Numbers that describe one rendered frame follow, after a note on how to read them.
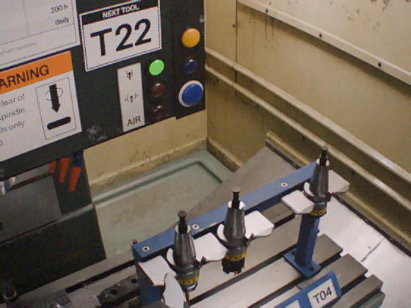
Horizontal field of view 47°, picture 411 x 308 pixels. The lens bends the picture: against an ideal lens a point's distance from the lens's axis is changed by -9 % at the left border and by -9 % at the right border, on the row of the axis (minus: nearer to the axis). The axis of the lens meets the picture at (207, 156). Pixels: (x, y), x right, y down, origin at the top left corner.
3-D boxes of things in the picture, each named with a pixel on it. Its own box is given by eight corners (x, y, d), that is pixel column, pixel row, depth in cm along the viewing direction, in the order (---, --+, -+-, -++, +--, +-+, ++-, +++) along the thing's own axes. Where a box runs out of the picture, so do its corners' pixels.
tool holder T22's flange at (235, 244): (237, 224, 100) (238, 215, 99) (257, 242, 96) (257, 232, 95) (211, 237, 97) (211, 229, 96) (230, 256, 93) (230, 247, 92)
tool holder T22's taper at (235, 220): (236, 220, 98) (238, 193, 94) (251, 232, 95) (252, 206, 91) (217, 229, 96) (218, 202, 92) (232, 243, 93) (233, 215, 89)
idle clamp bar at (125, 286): (193, 274, 129) (192, 257, 125) (109, 322, 116) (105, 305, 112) (181, 263, 132) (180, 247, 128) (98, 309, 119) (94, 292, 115)
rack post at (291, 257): (321, 270, 128) (340, 182, 111) (306, 279, 126) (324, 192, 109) (297, 248, 135) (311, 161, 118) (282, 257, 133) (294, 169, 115)
